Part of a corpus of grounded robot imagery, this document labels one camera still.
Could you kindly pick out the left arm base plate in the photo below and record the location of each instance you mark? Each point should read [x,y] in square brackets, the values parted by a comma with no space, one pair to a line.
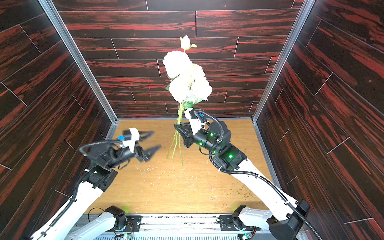
[128,223]

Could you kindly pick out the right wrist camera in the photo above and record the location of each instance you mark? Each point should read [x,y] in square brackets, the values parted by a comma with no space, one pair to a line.
[197,122]

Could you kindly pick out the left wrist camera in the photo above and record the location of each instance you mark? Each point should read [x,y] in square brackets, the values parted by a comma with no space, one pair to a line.
[129,139]

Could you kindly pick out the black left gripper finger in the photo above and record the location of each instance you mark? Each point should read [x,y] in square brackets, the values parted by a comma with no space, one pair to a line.
[146,155]
[139,136]

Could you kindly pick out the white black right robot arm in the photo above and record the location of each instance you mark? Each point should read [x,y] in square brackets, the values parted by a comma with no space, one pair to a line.
[285,215]

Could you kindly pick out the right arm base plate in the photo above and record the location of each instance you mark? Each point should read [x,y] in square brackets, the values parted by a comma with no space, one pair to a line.
[226,223]

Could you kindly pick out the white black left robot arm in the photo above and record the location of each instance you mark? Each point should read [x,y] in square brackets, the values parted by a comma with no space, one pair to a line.
[87,189]

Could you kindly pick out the artificial flower bouquet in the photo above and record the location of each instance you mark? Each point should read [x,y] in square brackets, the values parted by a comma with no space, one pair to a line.
[188,82]

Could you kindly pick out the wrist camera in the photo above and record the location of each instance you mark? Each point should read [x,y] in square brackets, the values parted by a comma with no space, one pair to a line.
[129,139]
[197,122]

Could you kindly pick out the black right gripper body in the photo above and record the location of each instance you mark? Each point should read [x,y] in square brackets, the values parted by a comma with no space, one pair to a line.
[190,139]

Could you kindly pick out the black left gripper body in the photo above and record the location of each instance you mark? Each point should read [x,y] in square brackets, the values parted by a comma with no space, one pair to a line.
[121,158]

